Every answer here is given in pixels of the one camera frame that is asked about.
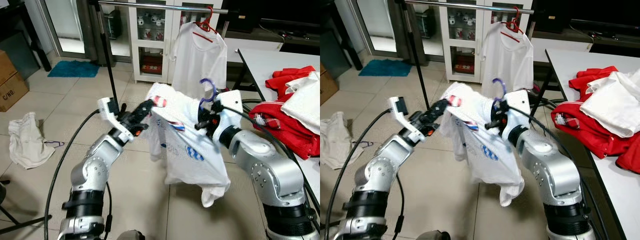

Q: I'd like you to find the white T-shirt red blue print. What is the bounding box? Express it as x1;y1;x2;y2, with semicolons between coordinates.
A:
440;82;526;207
145;82;232;208

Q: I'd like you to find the red plastic clothes hanger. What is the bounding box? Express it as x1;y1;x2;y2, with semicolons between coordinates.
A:
192;6;219;43
500;6;525;43

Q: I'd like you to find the plain white T-shirt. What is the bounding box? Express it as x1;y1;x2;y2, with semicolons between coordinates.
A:
170;21;228;98
480;21;535;98

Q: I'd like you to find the black chrome clothes rack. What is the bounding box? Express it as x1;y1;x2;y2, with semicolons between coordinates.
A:
89;0;231;115
395;0;535;113

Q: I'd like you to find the grey curtain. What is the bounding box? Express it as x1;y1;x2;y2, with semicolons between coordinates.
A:
85;0;125;67
387;0;433;66

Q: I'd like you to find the white glass-door cabinet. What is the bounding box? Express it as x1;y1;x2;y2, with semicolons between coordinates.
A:
127;0;226;83
439;0;533;83

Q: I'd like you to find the teal floor mat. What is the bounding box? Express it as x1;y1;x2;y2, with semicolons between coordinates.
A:
47;60;101;78
358;59;412;77

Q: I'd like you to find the red garment with label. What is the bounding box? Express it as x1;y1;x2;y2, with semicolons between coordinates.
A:
248;100;321;161
551;99;640;175

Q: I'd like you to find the white television bench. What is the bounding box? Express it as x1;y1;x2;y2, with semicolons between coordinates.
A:
532;32;640;63
225;30;321;63

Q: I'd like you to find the white crumpled garment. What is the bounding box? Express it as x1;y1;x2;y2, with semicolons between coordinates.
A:
580;70;640;139
280;71;321;136

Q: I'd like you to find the white cloth heap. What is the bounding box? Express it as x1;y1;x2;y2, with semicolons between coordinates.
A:
320;111;357;170
8;111;56;170

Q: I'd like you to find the cardboard box black print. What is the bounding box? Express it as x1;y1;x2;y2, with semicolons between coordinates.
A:
0;72;29;113
320;64;340;106

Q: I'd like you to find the aluminium framed glass door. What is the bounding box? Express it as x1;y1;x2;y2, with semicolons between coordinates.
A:
335;0;396;58
27;0;96;60

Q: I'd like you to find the grey robot leg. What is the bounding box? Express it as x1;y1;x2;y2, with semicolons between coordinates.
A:
117;229;146;240
417;230;451;240

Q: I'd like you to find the black television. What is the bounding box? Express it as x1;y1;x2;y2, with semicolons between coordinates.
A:
222;0;321;33
531;0;640;36

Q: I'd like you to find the black chair base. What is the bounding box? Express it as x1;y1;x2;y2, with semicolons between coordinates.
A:
0;181;47;235

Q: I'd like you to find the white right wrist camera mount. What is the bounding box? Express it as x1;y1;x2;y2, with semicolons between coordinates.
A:
502;90;532;143
218;90;244;143

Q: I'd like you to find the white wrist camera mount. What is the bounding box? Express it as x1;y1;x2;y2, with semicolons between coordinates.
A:
389;96;423;143
97;96;126;132
502;90;532;143
218;90;244;143

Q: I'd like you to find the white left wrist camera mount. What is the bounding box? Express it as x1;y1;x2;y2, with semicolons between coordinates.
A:
97;96;126;132
389;96;423;143

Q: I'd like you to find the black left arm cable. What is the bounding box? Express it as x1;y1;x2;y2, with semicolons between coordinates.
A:
44;109;103;240
324;109;396;240

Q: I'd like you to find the black furniture frame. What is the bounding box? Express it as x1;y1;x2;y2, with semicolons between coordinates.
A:
0;0;52;72
320;0;363;71

